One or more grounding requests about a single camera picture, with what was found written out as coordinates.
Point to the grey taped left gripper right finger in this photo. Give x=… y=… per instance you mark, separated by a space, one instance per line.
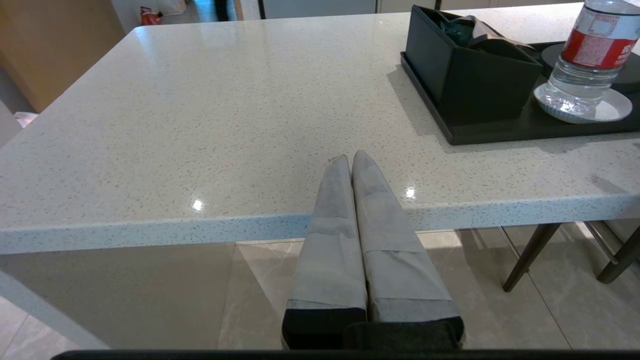
x=395 y=260

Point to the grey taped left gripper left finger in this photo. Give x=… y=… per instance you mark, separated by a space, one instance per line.
x=327 y=250

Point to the water bottle with mountain logo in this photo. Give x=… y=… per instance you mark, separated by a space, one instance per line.
x=595 y=45

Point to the black round kettle base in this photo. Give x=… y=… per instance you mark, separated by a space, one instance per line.
x=552 y=55

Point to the black serving tray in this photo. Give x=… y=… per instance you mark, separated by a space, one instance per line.
x=500 y=135

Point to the black organizer box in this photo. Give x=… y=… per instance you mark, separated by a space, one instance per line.
x=475 y=85

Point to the person in dark clothes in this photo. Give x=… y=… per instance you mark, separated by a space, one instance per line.
x=222 y=7

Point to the grey kitchen base cabinet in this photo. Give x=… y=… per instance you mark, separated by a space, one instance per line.
x=475 y=4

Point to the white plastic bag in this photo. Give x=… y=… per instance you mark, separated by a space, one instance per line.
x=172 y=7

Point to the red bag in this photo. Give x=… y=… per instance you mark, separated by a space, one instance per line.
x=150 y=17

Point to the white trash bag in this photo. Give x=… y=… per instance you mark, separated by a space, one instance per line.
x=26 y=120

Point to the brown wooden door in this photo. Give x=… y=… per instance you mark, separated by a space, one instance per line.
x=55 y=50

